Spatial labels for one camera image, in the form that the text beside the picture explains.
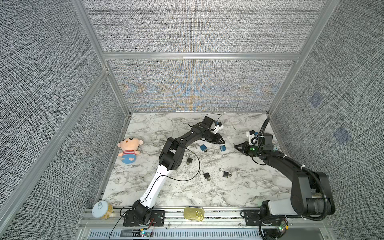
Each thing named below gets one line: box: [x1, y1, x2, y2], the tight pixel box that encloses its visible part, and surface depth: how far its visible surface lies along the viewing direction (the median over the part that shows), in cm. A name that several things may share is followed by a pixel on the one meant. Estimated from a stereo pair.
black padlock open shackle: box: [199, 170, 211, 182], surface depth 89 cm
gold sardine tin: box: [183, 206, 205, 221], surface depth 73 cm
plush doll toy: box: [117, 137, 144, 165], surface depth 94 cm
